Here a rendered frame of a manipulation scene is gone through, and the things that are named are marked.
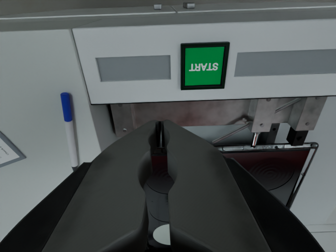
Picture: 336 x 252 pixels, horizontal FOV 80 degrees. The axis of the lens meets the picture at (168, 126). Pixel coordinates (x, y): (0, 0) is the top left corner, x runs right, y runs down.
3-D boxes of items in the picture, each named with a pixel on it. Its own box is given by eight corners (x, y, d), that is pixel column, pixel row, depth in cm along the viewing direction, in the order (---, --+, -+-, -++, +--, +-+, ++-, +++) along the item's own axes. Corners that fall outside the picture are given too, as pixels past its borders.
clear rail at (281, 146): (314, 145, 41) (319, 150, 40) (128, 152, 41) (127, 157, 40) (317, 140, 40) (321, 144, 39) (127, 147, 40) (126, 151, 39)
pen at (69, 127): (77, 176, 32) (67, 95, 25) (71, 175, 32) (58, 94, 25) (79, 171, 33) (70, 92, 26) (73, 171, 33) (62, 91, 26)
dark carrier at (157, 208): (268, 242, 59) (269, 244, 58) (149, 246, 59) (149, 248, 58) (307, 148, 40) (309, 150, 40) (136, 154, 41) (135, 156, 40)
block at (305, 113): (304, 122, 39) (314, 131, 36) (287, 123, 39) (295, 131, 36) (319, 82, 35) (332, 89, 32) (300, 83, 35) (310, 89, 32)
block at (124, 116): (137, 128, 39) (135, 137, 36) (119, 129, 39) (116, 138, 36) (131, 89, 35) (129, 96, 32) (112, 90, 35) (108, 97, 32)
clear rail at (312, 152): (272, 242, 60) (274, 247, 58) (267, 242, 60) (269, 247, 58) (317, 140, 40) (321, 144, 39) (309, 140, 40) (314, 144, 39)
